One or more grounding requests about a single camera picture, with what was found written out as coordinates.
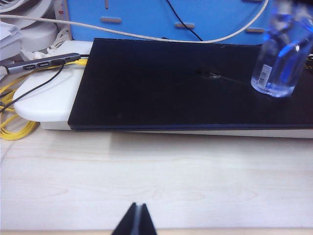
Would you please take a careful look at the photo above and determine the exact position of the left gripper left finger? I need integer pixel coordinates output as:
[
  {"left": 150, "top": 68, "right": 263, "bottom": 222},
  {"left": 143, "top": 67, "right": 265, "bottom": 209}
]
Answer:
[{"left": 111, "top": 202, "right": 138, "bottom": 235}]

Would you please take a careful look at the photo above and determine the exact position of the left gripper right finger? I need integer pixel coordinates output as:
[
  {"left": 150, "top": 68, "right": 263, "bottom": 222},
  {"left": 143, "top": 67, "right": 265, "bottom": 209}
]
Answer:
[{"left": 139, "top": 203, "right": 157, "bottom": 235}]

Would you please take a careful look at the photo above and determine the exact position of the clear mineral water bottle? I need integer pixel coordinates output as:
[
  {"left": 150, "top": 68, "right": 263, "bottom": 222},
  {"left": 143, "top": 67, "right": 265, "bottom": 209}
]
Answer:
[{"left": 251, "top": 0, "right": 313, "bottom": 98}]

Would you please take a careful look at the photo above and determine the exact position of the dark closed laptop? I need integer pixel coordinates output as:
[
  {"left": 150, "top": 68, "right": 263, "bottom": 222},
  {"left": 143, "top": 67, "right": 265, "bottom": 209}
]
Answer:
[{"left": 67, "top": 38, "right": 313, "bottom": 132}]

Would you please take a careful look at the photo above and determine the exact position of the white laptop riser stand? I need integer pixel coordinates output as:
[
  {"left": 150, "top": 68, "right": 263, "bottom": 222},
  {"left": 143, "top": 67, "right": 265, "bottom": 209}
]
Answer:
[{"left": 14, "top": 40, "right": 313, "bottom": 139}]

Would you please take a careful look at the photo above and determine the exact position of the grey usb hub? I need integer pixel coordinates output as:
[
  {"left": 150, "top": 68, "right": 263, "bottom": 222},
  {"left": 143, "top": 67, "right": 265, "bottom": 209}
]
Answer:
[{"left": 0, "top": 52, "right": 81, "bottom": 75}]

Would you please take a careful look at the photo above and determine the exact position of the blue wooden desk box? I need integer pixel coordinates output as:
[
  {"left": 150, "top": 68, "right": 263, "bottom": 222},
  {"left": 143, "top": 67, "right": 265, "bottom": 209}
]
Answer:
[{"left": 67, "top": 0, "right": 273, "bottom": 46}]

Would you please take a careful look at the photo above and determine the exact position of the white power strip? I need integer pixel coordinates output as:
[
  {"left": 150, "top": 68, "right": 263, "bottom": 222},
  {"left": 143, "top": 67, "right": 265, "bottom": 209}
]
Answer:
[{"left": 52, "top": 0, "right": 72, "bottom": 48}]

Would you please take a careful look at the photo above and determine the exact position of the white desk fan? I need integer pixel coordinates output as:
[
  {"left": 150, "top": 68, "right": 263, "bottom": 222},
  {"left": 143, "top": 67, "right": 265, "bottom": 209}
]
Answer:
[{"left": 0, "top": 0, "right": 59, "bottom": 53}]

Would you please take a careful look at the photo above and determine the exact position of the white paper stack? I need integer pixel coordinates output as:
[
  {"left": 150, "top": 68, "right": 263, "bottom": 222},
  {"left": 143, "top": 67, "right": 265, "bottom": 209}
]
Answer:
[{"left": 0, "top": 20, "right": 23, "bottom": 58}]

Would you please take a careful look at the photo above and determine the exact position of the yellow network cable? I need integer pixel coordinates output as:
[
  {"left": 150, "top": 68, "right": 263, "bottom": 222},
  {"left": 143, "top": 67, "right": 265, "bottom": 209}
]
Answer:
[{"left": 0, "top": 58, "right": 88, "bottom": 142}]

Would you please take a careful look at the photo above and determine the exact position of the thin black hub cable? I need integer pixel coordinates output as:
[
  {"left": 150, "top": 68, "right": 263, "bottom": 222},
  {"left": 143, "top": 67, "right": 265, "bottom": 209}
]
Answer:
[{"left": 0, "top": 62, "right": 66, "bottom": 114}]

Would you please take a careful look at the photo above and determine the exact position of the white cable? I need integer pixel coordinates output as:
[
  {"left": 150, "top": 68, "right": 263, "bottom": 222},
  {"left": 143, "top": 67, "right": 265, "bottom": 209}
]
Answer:
[{"left": 0, "top": 0, "right": 269, "bottom": 44}]

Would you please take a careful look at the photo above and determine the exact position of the thin black monitor cable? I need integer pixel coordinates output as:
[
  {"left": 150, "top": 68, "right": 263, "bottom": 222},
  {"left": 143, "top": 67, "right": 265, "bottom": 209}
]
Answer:
[{"left": 166, "top": 0, "right": 203, "bottom": 42}]

